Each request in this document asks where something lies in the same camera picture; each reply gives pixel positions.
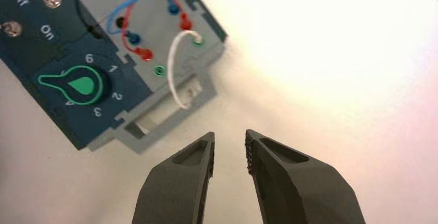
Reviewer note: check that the metal toggle switch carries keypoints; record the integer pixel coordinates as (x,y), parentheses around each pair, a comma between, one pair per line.
(11,29)
(52,0)

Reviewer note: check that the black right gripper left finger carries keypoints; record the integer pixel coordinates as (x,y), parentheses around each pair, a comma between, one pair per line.
(174,188)

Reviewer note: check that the teal and grey control box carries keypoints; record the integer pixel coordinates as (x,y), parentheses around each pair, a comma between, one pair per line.
(150,17)

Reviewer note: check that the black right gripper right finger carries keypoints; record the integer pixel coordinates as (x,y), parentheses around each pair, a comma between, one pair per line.
(301,191)

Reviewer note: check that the green rotary knob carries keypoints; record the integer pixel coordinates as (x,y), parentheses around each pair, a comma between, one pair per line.
(82,85)

